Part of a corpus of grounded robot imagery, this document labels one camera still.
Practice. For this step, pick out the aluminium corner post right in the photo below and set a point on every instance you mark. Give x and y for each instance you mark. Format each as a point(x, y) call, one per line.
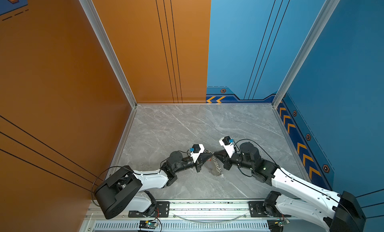
point(315, 31)

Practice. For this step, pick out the aluminium corner post left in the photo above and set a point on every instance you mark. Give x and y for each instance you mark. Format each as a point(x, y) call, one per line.
point(101, 34)

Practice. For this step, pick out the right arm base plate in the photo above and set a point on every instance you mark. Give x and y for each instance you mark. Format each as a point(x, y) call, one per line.
point(258, 209)

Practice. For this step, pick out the green circuit board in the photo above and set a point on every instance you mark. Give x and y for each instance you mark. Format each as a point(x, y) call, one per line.
point(148, 226)
point(277, 225)

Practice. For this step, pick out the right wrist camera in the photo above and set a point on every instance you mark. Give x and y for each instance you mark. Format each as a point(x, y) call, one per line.
point(229, 145)

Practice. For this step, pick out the green circuit board left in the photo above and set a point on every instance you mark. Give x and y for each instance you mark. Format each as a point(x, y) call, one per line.
point(148, 226)

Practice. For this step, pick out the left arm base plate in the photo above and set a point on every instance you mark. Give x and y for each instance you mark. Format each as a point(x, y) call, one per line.
point(157, 210)

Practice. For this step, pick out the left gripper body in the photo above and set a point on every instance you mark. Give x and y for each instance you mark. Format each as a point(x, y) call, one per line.
point(186, 164)

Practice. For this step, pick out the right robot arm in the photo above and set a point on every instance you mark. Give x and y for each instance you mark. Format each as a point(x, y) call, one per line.
point(330, 210)

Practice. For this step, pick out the green circuit board right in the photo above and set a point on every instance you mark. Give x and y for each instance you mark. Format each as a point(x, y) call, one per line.
point(277, 225)

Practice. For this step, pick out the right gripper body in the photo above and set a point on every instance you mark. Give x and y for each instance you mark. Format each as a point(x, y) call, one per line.
point(237, 161)

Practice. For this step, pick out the aluminium corner post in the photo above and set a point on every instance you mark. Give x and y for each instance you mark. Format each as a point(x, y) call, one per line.
point(101, 34)
point(315, 31)

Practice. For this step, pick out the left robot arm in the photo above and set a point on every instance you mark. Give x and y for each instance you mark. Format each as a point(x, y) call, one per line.
point(127, 189)

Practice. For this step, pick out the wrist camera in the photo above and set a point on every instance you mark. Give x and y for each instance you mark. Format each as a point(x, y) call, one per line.
point(229, 145)
point(195, 151)

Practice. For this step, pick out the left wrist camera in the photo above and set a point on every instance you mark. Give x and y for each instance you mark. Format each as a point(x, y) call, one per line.
point(195, 151)

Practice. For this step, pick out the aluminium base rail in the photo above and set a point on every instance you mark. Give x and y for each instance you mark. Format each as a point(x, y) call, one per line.
point(196, 215)

